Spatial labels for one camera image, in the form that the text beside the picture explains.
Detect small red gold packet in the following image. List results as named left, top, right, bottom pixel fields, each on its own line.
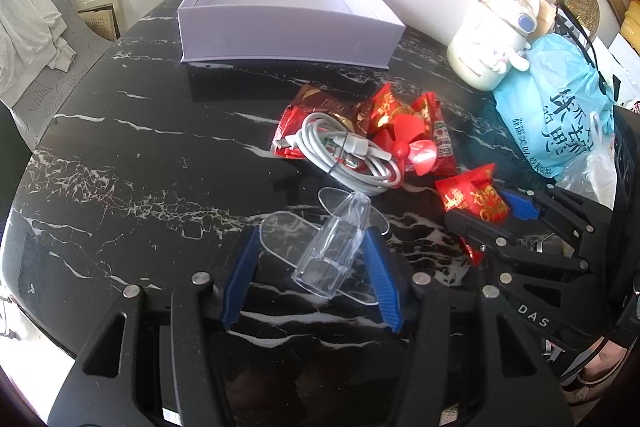
left=435, top=162, right=510, bottom=225

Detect red ketchup sachet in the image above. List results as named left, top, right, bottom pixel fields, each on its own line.
left=411, top=92, right=458, bottom=176

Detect white charging cable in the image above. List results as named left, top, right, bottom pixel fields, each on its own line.
left=284, top=111, right=405, bottom=197

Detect dark red snack packet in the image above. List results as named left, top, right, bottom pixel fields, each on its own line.
left=270, top=86, right=373, bottom=159

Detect red gold candy packet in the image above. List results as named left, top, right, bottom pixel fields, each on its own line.
left=368, top=82, right=416, bottom=135

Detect person's right hand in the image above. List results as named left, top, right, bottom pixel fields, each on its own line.
left=564, top=341, right=628, bottom=404

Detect white plastic bag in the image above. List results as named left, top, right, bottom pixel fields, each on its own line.
left=556, top=112, right=617, bottom=209

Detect blue plastic bag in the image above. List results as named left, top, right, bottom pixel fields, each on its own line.
left=492, top=34, right=614, bottom=179

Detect woven round basket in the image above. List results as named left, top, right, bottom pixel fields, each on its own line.
left=555, top=0, right=600, bottom=37

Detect grey armchair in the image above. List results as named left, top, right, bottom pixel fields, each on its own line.
left=1, top=0, right=111, bottom=150

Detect open lavender gift box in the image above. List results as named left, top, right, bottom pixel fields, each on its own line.
left=177, top=0, right=405, bottom=68

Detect grey cloth on chair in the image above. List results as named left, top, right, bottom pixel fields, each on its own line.
left=1, top=0, right=76, bottom=107

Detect wooden picture frame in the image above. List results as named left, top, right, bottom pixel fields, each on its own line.
left=75, top=0, right=126, bottom=42

